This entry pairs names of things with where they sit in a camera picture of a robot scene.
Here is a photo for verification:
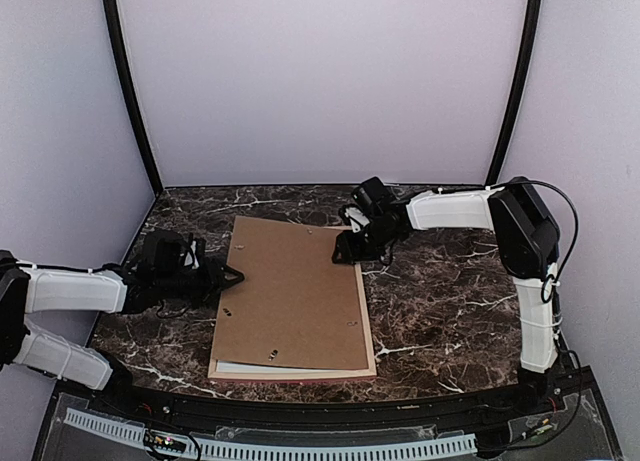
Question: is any black corner post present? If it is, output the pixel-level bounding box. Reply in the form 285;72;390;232
485;0;542;185
99;0;164;192

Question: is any brown cardboard backing board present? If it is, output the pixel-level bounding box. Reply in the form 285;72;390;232
212;215;367;372

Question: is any black left corner post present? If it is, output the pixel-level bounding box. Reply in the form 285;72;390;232
99;0;164;192

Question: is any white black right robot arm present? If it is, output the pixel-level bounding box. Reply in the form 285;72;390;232
332;177;560;373

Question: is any landscape photo print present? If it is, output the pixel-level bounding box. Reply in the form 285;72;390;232
216;361;262;374

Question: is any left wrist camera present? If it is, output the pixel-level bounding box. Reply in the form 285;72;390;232
183;233;206;270

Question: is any grey slotted cable duct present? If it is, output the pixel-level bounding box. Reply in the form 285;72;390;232
63;408;477;460

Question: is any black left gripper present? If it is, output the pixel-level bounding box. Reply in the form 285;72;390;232
157;257;245;309

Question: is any light wooden picture frame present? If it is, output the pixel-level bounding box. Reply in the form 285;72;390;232
207;224;379;381

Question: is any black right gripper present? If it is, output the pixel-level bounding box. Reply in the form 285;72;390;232
335;220;398;264

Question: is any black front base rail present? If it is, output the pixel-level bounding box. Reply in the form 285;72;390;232
32;366;624;460

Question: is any black right corner post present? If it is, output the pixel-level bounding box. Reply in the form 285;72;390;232
485;0;542;185

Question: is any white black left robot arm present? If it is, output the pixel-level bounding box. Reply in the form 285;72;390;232
1;229;244;417

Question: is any small circuit board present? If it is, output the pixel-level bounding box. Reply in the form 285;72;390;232
143;430;187;453

